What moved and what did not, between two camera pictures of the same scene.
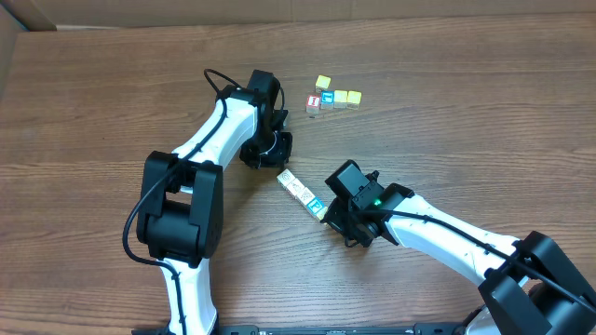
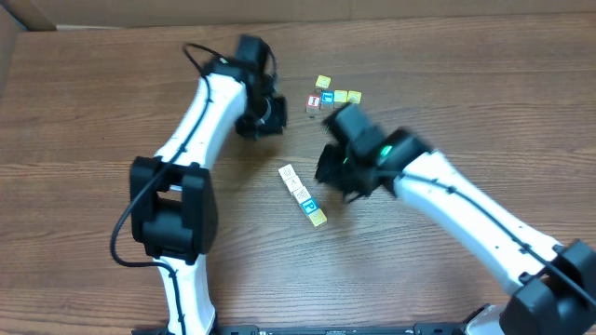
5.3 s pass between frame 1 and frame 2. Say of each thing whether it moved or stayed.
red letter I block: stayed
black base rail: stayed
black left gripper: moved
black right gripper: moved
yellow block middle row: stayed
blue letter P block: moved
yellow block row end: stayed
